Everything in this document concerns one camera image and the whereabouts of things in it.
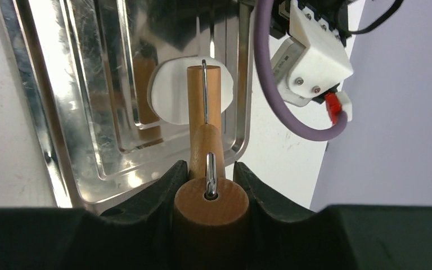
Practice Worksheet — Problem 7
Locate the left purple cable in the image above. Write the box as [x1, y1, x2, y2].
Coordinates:
[253, 0, 353, 142]

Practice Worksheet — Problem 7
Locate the white dough piece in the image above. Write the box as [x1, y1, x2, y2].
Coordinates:
[147, 56, 235, 126]

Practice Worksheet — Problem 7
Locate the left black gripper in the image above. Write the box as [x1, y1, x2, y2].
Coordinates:
[270, 0, 352, 47]

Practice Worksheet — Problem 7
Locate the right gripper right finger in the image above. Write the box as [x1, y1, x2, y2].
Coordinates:
[233, 162, 432, 269]

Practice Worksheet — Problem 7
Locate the stainless steel tray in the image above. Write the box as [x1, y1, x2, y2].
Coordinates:
[0, 1, 253, 213]

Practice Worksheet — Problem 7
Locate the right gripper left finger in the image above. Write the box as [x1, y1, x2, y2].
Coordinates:
[0, 160, 188, 269]

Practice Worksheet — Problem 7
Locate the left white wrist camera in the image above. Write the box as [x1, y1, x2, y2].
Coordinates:
[271, 1, 353, 107]

